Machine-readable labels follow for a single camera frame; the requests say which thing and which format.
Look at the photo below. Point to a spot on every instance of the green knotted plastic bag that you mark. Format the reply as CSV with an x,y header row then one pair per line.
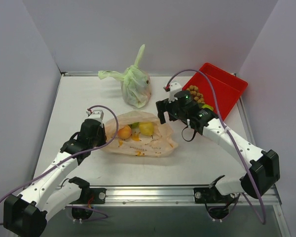
x,y
135,83

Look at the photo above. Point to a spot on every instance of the orange peach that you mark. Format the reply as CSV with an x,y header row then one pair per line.
x,y
125,132

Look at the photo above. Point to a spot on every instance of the longan bunch brown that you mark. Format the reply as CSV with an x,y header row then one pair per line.
x,y
196,95

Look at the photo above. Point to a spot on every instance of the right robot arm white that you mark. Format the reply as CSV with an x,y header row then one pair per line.
x,y
262,169

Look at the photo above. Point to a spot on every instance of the green round fruit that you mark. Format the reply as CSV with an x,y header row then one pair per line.
x,y
205,106

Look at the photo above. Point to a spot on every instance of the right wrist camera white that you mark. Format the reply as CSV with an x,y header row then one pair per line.
x,y
172,88

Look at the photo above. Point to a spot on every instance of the aluminium front rail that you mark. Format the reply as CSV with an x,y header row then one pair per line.
x,y
150,193

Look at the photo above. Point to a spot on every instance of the orange banana-print plastic bag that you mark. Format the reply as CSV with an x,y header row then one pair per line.
x,y
160,144

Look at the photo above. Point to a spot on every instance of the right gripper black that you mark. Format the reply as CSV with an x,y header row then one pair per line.
x,y
165,108

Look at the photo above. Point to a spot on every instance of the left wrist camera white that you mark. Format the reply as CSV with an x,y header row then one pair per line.
x,y
95,115

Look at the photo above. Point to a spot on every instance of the red plastic tray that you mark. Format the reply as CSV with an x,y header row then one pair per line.
x,y
228,88

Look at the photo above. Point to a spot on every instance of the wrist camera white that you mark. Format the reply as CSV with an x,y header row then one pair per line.
x,y
172,88
95,115

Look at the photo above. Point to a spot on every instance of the yellow pear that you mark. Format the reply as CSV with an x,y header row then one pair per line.
x,y
146,128

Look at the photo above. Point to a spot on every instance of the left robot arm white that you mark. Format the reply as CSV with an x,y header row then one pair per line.
x,y
27,214

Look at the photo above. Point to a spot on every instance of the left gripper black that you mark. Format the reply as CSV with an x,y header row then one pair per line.
x,y
98,136

